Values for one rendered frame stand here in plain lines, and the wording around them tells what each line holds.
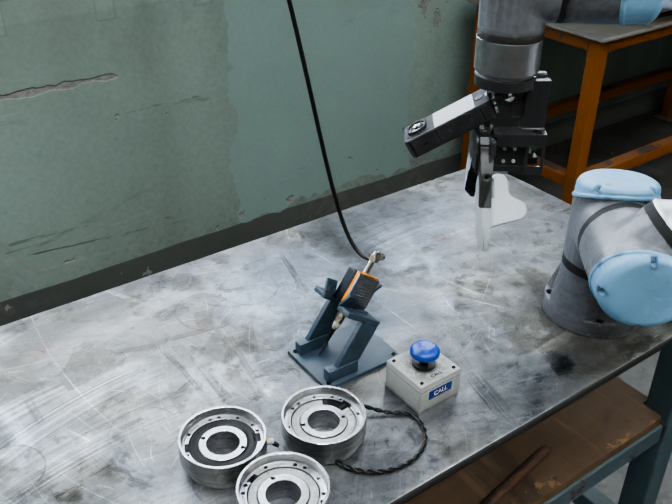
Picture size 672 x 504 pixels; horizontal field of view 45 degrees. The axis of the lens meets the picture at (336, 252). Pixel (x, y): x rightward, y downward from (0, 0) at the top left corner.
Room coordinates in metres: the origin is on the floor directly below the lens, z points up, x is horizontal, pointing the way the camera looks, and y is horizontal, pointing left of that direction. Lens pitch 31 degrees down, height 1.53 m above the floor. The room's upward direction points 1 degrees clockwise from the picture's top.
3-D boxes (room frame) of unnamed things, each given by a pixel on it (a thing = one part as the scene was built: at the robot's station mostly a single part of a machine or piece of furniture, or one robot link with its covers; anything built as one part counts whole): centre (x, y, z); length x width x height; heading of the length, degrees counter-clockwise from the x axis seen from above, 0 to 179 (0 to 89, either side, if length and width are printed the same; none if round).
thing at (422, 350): (0.84, -0.12, 0.85); 0.04 x 0.04 x 0.05
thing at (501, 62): (0.92, -0.19, 1.24); 0.08 x 0.08 x 0.05
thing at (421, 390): (0.84, -0.12, 0.82); 0.08 x 0.07 x 0.05; 126
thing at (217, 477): (0.71, 0.13, 0.82); 0.10 x 0.10 x 0.04
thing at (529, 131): (0.91, -0.20, 1.16); 0.09 x 0.08 x 0.12; 88
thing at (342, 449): (0.75, 0.01, 0.82); 0.10 x 0.10 x 0.04
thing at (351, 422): (0.75, 0.01, 0.82); 0.08 x 0.08 x 0.02
